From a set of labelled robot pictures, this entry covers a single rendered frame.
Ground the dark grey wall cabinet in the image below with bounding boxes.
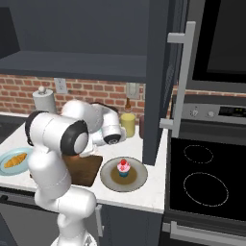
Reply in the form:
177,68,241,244
0,0,152,85

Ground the golden croissant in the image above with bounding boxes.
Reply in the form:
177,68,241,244
3,152,29,169

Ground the yellow canister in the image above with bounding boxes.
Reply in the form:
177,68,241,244
120,111,136,139

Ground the grey base cabinet handle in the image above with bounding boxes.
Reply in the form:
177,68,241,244
95,204,106,238

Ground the grey plate with brown centre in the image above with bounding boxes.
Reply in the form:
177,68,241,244
99,156,149,193

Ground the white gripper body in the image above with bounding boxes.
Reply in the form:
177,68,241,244
79,132,98,159

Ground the brown bottle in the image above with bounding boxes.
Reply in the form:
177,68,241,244
123,97,133,114

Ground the light blue plate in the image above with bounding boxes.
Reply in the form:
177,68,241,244
0,146,35,177

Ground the black microwave oven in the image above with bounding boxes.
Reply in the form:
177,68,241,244
186,0,246,94

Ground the brown wooden cutting board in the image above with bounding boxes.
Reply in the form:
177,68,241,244
61,154,104,188

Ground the white wall switch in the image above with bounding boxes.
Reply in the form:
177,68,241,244
125,82,141,101

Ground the grey oven door handle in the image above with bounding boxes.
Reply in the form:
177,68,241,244
168,220,246,246

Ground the dark grey base cabinet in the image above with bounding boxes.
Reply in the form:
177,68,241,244
0,186,165,246

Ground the dark grey cabinet door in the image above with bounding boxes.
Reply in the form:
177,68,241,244
141,0,190,167

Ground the pink and blue cupcake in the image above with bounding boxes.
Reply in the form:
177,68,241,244
116,158,132,179

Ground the grey cabinet door handle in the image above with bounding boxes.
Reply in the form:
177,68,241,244
159,20,197,139

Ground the black and steel stove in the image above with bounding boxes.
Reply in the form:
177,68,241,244
161,93,246,246

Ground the dark red jar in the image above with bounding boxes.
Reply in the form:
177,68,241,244
138,114,146,139

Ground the white wall socket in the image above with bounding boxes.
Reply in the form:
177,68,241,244
53,77,68,95

